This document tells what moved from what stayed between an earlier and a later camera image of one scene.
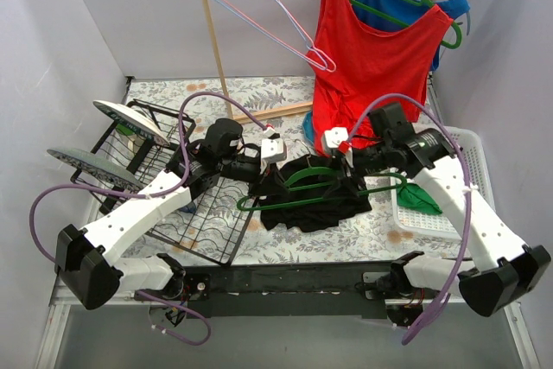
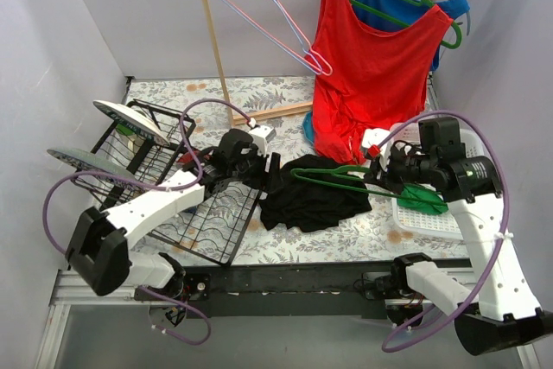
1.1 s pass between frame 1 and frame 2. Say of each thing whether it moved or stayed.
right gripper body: moved
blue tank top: stayed
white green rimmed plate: stayed
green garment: stayed
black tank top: stayed
